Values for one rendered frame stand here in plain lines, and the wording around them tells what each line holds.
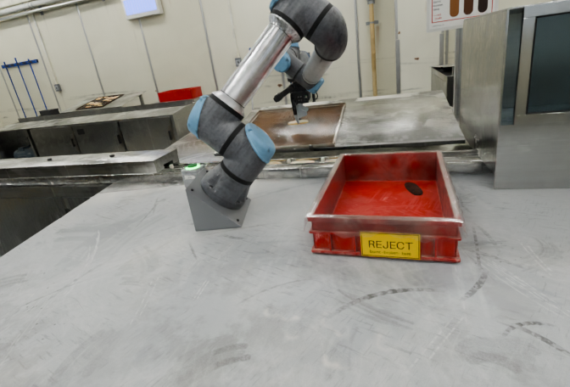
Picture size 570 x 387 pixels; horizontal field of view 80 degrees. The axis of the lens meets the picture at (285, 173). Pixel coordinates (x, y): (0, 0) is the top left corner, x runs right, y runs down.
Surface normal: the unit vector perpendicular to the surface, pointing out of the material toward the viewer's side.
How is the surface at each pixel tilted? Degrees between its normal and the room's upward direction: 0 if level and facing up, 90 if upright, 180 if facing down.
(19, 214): 90
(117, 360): 0
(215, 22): 90
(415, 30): 90
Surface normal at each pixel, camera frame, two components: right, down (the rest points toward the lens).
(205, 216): -0.05, 0.34
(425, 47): -0.27, 0.36
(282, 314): -0.13, -0.93
